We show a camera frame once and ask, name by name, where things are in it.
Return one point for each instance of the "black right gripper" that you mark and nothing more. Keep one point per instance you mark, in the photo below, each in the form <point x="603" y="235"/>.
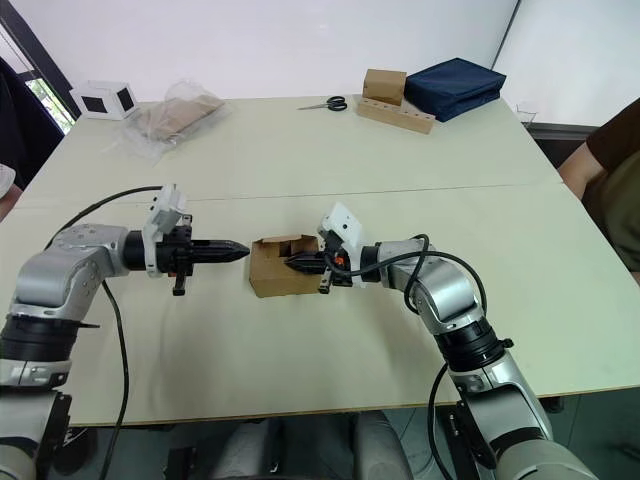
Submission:
<point x="334" y="250"/>

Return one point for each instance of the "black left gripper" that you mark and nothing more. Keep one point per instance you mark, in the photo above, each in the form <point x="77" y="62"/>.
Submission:
<point x="176" y="252"/>

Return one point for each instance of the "small cardboard box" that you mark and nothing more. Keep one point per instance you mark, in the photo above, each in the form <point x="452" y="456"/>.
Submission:
<point x="270" y="275"/>

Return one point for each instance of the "bare forearm with white cuff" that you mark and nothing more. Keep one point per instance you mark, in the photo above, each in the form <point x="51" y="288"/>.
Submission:
<point x="9" y="200"/>

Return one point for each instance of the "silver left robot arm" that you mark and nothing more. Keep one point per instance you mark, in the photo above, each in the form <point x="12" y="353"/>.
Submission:
<point x="50" y="270"/>

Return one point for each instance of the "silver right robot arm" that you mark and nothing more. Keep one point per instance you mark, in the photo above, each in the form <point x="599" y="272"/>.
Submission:
<point x="450" y="290"/>

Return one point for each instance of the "clear plastic bag of cardboard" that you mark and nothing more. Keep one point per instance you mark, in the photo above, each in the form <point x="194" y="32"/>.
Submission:
<point x="170" y="117"/>

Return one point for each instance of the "closed brown cardboard box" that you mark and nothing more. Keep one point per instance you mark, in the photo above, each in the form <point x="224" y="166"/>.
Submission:
<point x="382" y="85"/>

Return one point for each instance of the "wooden block with holes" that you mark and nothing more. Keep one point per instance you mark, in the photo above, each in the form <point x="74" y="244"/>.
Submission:
<point x="395" y="117"/>

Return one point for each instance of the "grey rounded shape under table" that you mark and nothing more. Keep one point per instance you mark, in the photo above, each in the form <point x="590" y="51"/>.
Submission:
<point x="245" y="452"/>
<point x="382" y="447"/>

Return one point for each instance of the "white cube with black squares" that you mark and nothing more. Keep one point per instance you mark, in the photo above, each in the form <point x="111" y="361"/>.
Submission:
<point x="100" y="87"/>

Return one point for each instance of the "black plate under table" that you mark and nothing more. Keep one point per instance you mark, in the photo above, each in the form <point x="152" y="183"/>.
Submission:
<point x="457" y="425"/>

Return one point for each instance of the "navy blue fabric bag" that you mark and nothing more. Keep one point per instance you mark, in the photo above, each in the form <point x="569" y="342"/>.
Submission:
<point x="450" y="87"/>

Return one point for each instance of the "person in dark clothing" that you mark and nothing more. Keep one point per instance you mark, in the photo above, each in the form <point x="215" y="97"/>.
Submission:
<point x="25" y="130"/>

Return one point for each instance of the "person in dark short-sleeve shirt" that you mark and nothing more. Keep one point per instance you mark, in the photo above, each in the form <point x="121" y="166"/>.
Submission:
<point x="622" y="210"/>

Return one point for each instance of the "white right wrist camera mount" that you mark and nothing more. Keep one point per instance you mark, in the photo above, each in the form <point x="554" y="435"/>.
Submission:
<point x="345" y="220"/>

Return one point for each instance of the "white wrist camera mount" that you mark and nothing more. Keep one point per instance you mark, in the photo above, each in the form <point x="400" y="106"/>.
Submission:
<point x="345" y="220"/>
<point x="165" y="205"/>

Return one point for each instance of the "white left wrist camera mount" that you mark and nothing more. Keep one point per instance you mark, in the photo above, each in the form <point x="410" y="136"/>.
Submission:
<point x="165" y="205"/>

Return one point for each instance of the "black window frame post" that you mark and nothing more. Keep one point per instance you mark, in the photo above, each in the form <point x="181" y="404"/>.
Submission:
<point x="37" y="47"/>

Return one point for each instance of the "dark wall corner strip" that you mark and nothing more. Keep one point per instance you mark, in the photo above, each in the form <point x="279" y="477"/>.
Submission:
<point x="505" y="35"/>

